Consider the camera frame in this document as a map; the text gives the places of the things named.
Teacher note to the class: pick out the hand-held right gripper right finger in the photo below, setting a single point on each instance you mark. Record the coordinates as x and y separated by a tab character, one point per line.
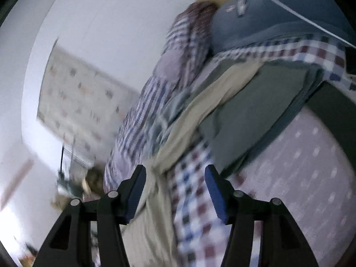
215	194

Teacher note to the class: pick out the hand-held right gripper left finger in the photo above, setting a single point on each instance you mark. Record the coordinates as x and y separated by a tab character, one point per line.
137	189

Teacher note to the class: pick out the beige garment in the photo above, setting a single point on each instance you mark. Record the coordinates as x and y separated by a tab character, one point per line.
200	108

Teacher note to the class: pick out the dark brown clutter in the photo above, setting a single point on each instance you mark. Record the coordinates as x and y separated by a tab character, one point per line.
91	178

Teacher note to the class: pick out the grey folded garment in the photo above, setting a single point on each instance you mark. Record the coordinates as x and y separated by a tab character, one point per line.
250	111

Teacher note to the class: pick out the pink dotted checked bed sheet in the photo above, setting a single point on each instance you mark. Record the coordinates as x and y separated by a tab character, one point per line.
306	158

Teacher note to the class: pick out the small-checked patchwork quilt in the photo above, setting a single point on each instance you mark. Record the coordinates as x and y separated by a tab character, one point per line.
167	61

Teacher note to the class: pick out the dark cloth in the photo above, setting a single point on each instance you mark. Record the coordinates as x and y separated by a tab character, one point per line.
333	97

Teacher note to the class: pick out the blue plush pillow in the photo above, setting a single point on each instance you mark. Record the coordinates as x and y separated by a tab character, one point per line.
264	19

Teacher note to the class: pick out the cream dotted wall cloth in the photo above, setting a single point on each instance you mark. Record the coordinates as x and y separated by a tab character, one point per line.
78	89

